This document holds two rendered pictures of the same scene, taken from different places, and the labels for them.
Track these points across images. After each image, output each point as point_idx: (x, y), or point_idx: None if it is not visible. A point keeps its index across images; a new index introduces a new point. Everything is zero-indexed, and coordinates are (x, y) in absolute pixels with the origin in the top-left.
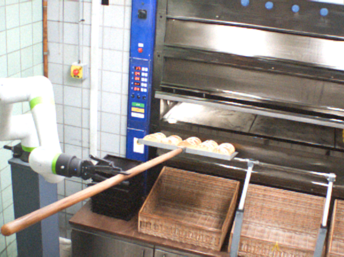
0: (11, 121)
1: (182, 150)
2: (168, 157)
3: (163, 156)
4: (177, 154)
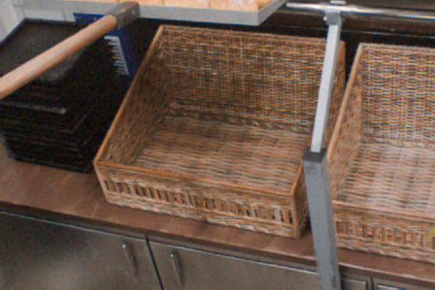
0: None
1: (119, 20)
2: (33, 74)
3: (1, 83)
4: (92, 42)
